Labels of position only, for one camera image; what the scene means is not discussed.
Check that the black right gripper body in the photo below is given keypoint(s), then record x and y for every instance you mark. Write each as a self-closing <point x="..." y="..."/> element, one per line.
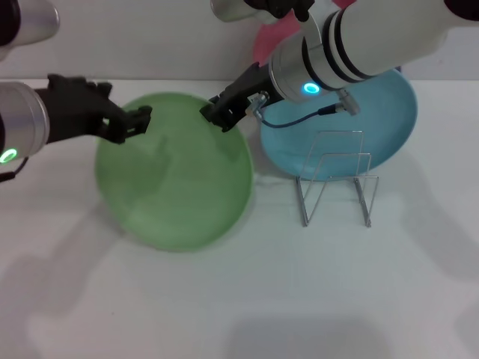
<point x="250" y="88"/>

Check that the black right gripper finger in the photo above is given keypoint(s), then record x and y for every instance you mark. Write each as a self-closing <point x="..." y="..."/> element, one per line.
<point x="224" y="114"/>

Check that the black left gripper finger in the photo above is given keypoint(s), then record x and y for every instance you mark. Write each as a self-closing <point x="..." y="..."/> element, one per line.
<point x="139" y="113"/>
<point x="127" y="131"/>

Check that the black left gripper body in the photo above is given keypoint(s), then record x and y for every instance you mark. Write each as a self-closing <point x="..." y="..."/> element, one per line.
<point x="75" y="108"/>

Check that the green plate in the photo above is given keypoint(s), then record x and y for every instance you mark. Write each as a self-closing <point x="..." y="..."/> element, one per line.
<point x="176" y="187"/>

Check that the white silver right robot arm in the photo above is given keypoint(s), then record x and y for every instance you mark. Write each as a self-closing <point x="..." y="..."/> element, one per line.
<point x="359" y="41"/>

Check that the red plate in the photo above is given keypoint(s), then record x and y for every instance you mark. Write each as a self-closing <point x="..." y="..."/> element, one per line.
<point x="267" y="41"/>

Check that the teal blue plate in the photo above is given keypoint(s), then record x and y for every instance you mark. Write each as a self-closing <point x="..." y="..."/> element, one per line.
<point x="381" y="127"/>

